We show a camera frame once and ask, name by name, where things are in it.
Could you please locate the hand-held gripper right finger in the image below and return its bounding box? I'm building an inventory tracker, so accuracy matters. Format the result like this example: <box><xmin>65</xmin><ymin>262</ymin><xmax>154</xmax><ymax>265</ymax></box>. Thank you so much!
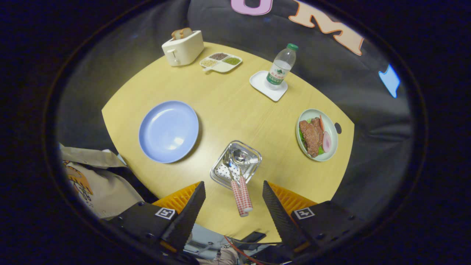
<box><xmin>262</xmin><ymin>180</ymin><xmax>365</xmax><ymax>260</ymax></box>

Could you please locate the metal drain tray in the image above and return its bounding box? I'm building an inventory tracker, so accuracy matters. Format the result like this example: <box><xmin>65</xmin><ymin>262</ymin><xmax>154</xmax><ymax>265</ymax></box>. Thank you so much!
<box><xmin>210</xmin><ymin>140</ymin><xmax>262</xmax><ymax>190</ymax></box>

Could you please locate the clear bottle with green cap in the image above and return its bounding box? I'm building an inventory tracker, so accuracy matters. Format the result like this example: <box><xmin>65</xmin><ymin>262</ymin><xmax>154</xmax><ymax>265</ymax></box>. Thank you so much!
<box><xmin>265</xmin><ymin>43</ymin><xmax>299</xmax><ymax>91</ymax></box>

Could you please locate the brown steak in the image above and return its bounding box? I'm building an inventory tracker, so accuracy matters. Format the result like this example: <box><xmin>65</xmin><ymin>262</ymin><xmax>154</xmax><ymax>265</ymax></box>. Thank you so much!
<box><xmin>299</xmin><ymin>117</ymin><xmax>324</xmax><ymax>158</ymax></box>

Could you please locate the cream white toaster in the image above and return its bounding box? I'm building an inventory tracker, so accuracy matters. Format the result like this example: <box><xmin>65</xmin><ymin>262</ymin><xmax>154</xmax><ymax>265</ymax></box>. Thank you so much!
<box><xmin>162</xmin><ymin>30</ymin><xmax>205</xmax><ymax>67</ymax></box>

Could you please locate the white square coaster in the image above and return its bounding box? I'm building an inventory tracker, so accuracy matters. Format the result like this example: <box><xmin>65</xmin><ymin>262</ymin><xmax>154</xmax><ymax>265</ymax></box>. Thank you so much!
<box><xmin>249</xmin><ymin>70</ymin><xmax>288</xmax><ymax>102</ymax></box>

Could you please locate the person's beige printed shirt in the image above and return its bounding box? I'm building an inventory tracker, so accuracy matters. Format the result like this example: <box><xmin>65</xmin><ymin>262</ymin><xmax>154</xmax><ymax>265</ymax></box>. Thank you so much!
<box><xmin>59</xmin><ymin>144</ymin><xmax>145</xmax><ymax>220</ymax></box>

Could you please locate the pale green oval plate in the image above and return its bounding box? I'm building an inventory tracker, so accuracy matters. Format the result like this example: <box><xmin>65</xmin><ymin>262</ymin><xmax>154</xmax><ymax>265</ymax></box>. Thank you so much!
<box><xmin>296</xmin><ymin>109</ymin><xmax>339</xmax><ymax>162</ymax></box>

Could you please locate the red cable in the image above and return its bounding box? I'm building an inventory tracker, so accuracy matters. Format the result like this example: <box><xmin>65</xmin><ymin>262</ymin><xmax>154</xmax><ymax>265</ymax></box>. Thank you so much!
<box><xmin>224</xmin><ymin>236</ymin><xmax>266</xmax><ymax>265</ymax></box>

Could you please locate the blue round plate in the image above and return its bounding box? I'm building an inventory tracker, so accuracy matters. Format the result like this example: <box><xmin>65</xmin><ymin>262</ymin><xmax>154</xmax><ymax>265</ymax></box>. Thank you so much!
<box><xmin>138</xmin><ymin>100</ymin><xmax>199</xmax><ymax>164</ymax></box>

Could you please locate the spoon with red checkered handle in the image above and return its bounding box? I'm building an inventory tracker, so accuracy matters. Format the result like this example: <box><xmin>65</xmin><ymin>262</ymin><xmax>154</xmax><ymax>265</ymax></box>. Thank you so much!
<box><xmin>233</xmin><ymin>148</ymin><xmax>254</xmax><ymax>213</ymax></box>

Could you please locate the white divided dish with beans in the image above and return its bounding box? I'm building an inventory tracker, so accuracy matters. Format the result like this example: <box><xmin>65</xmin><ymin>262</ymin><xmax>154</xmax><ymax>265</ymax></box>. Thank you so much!
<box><xmin>199</xmin><ymin>52</ymin><xmax>243</xmax><ymax>74</ymax></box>

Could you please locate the black backdrop cloth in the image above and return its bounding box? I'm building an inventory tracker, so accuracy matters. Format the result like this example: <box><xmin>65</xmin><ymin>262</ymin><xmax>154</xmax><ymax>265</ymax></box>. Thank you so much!
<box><xmin>57</xmin><ymin>0</ymin><xmax>414</xmax><ymax>221</ymax></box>

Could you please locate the fork with red checkered handle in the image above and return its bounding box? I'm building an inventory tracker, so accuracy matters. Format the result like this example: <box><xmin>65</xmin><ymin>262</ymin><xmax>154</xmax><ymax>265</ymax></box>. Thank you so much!
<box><xmin>225</xmin><ymin>155</ymin><xmax>259</xmax><ymax>218</ymax></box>

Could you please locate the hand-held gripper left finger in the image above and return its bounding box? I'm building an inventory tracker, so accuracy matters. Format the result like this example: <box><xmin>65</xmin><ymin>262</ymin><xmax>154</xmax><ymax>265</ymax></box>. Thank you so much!
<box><xmin>105</xmin><ymin>181</ymin><xmax>206</xmax><ymax>258</ymax></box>

